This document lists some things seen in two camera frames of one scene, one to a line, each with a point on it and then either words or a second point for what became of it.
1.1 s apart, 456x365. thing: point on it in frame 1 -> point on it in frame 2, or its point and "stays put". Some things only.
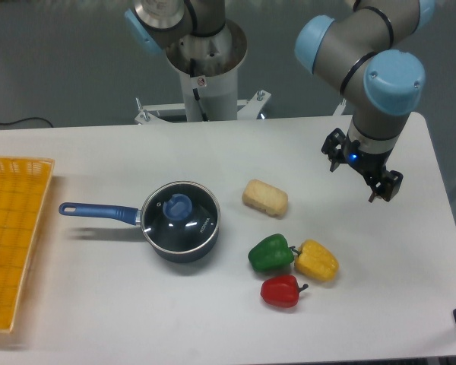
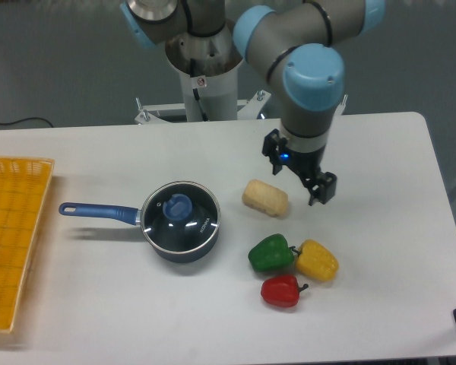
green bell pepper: (271, 254) stays put
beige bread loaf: (266, 198) stays put
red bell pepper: (281, 291) stays put
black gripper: (372, 164) -> (321, 187)
